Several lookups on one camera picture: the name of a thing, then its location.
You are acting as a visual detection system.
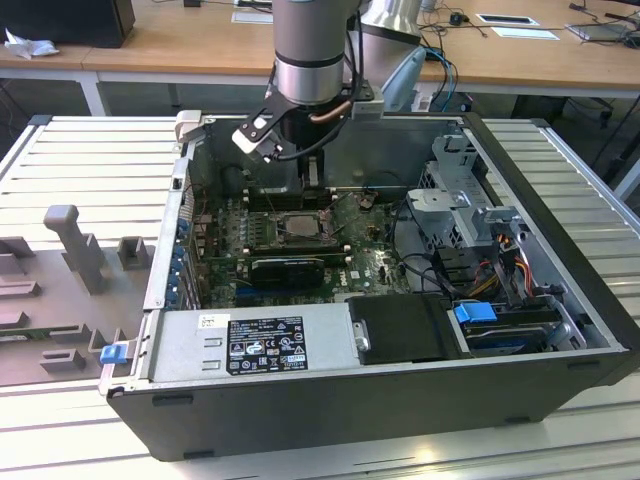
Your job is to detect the thin metal locking lever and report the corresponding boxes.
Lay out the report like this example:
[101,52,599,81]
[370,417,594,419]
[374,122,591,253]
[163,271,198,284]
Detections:
[266,191,290,235]
[323,192,352,214]

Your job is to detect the metal CPU socket cover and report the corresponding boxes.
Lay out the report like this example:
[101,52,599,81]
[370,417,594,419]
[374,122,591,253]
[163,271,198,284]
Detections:
[327,192,365,237]

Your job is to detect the CPU socket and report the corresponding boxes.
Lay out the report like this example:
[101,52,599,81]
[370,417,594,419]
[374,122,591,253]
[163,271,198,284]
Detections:
[272,209,337,247]

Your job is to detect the blue expansion slot clips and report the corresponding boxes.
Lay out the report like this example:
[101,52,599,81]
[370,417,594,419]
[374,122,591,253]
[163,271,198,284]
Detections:
[168,217,190,307]

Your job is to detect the grey case release latch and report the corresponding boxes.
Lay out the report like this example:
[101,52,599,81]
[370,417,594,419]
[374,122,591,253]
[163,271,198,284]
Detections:
[174,110,205,147]

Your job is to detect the black RAM slots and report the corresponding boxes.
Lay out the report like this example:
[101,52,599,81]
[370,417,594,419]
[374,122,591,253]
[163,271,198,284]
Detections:
[247,242,352,267]

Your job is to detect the black graphics card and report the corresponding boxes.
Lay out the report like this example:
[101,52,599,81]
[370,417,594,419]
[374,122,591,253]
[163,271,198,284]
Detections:
[249,257,325,290]

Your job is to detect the green motherboard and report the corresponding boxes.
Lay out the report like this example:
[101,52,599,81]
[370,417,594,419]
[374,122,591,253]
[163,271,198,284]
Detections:
[192,192,416,309]

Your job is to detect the long wooden desk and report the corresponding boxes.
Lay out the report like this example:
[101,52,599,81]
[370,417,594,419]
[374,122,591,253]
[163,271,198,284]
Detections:
[0,0,640,101]

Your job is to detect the silver metal drive cage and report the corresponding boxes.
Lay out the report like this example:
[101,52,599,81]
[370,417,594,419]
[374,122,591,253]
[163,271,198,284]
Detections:
[404,133,531,251]

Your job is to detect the black plastic shroud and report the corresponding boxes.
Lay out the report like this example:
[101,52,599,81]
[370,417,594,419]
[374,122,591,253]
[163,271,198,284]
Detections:
[346,293,464,366]

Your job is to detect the white framed desk grommet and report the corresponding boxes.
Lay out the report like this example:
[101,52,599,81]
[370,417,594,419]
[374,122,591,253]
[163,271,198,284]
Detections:
[474,13,541,27]

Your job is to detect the white paper sheet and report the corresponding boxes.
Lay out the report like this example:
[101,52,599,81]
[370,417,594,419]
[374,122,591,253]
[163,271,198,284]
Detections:
[491,25,562,42]

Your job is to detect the silver power supply unit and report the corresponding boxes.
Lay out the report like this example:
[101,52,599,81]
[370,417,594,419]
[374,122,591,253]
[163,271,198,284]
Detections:
[147,302,361,384]

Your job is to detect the blue disk carrier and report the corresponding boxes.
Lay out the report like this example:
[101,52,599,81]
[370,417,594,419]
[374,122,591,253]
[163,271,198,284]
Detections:
[452,301,499,329]

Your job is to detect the black computer tower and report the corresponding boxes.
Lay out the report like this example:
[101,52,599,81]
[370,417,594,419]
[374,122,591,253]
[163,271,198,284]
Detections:
[0,0,137,49]

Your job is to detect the crumpled white paper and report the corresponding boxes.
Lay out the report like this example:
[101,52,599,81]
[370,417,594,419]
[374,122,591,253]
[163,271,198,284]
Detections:
[3,27,61,61]

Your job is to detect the black open PC case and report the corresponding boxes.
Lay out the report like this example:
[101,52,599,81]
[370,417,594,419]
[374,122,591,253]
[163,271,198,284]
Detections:
[98,110,640,462]

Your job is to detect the hard disk drive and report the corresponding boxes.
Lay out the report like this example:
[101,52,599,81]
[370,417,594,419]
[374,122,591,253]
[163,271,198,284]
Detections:
[462,319,547,357]

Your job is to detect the grey parts rack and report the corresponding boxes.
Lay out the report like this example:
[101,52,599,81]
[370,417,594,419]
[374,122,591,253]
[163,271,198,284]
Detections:
[0,204,157,389]

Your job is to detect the grey tablet device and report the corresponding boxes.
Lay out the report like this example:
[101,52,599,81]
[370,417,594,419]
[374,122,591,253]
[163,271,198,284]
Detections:
[564,22,632,44]

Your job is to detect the green RAM stick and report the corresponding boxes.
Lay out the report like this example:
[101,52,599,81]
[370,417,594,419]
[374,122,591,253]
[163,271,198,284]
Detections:
[0,327,54,346]

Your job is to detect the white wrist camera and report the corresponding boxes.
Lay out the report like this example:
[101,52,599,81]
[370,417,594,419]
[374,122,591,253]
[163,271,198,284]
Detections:
[231,92,291,165]

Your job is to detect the black camera cable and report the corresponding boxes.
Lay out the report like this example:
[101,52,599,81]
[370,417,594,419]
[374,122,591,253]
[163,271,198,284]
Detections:
[274,9,366,162]

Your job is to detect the black internal cable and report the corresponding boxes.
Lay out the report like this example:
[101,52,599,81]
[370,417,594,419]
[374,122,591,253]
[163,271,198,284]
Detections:
[387,199,454,297]

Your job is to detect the blue cable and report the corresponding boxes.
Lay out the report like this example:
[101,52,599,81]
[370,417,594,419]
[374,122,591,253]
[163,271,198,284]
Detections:
[424,47,459,100]

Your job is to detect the yellow red wire bundle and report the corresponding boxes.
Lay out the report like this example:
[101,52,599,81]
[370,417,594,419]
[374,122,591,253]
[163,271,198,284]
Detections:
[472,252,532,297]

